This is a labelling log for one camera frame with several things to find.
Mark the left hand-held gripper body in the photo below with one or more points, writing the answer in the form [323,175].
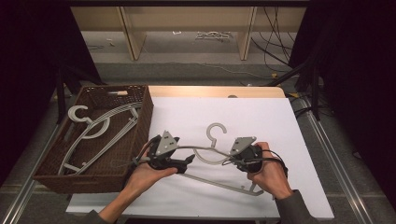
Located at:
[166,144]

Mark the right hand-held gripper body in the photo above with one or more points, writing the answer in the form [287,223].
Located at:
[252,158]

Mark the grey plastic clothes hanger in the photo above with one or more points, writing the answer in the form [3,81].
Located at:
[93,133]
[218,184]

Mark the brown woven basket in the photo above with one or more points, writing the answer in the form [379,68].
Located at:
[124,174]

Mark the person's right hand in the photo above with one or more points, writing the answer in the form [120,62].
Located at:
[274,177]

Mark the person's left hand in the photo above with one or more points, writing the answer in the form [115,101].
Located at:
[143,180]

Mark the white table sheet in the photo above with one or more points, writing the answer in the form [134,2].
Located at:
[267,118]

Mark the black metal stand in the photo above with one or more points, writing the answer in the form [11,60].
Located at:
[60,93]
[316,90]

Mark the light wooden shelf unit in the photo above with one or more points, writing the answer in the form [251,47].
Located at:
[134,34]

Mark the dark curtain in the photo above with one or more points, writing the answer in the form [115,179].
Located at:
[358,77]
[28,77]

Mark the metal floor rail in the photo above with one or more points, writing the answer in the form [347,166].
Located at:
[21,193]
[336,161]

